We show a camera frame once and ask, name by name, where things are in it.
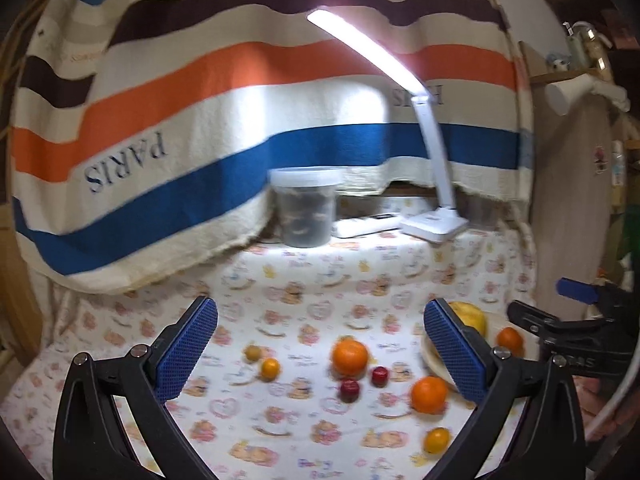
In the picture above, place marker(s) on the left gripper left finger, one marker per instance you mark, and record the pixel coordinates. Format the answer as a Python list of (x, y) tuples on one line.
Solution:
[(90, 440)]

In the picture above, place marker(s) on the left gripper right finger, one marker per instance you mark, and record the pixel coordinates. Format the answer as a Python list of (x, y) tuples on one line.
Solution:
[(549, 441)]

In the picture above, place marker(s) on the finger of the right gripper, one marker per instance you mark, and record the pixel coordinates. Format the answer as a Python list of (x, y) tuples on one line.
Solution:
[(578, 291), (528, 317)]

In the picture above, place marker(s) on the orange mandarin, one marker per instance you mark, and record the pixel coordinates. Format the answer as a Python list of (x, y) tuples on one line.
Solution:
[(429, 395), (349, 357), (510, 339)]

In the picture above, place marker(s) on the large yellow red apple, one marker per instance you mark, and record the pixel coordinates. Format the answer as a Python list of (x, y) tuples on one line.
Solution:
[(471, 316)]

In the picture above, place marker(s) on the yellow cherry tomato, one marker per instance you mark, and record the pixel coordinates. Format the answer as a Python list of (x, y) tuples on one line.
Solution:
[(270, 369), (436, 441)]

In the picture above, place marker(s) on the small red apple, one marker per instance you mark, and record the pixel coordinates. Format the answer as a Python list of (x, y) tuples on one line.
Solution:
[(380, 376), (349, 390)]

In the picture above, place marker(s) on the right hand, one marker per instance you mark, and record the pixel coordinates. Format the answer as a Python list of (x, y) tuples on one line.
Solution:
[(591, 403)]

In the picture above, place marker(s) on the cream round plate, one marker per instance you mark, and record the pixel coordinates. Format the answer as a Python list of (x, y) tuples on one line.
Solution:
[(444, 363)]

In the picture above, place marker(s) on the wooden board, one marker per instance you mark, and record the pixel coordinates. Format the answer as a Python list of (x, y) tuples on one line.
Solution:
[(571, 201)]

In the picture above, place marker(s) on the white desk lamp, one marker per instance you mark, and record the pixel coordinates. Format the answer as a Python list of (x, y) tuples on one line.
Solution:
[(444, 222)]

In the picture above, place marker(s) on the brown longan fruit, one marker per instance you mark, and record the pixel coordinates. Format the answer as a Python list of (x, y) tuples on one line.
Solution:
[(253, 353)]

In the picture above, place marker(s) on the orange mandarin on cloth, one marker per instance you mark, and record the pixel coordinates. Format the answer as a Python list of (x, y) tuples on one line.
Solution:
[(349, 357)]

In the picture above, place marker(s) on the white power strip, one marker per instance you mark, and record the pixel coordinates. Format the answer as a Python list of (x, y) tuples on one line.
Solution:
[(361, 226)]

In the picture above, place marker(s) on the baby bear print cloth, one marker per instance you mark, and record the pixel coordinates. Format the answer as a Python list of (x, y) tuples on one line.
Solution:
[(295, 304)]

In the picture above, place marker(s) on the clear plastic lidded container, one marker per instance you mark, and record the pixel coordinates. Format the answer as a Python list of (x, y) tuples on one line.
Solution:
[(306, 203)]

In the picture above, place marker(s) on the striped Paris blanket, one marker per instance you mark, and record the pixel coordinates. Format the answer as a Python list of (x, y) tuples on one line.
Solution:
[(143, 131)]

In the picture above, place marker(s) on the white wall lamp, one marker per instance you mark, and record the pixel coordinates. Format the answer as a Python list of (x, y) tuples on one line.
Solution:
[(563, 95)]

